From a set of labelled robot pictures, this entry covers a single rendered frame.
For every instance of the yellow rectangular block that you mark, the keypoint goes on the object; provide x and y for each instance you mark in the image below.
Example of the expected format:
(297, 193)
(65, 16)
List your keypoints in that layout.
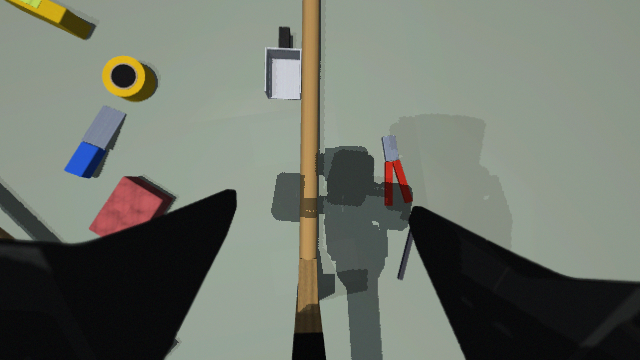
(54, 14)

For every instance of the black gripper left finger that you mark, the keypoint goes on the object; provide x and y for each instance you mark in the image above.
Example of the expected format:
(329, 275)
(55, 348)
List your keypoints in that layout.
(123, 296)

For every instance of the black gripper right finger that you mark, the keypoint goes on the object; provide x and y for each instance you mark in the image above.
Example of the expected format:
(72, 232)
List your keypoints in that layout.
(503, 306)

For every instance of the red rectangular block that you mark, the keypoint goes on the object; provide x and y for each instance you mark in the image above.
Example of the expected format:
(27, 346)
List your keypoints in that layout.
(132, 202)

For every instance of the yellow ring with dark hole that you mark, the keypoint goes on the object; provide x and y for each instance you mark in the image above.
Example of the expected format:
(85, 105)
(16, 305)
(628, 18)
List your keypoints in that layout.
(128, 79)

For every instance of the dark grey l-shaped bar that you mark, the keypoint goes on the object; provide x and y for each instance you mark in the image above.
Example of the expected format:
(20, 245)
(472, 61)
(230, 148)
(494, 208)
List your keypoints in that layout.
(405, 256)

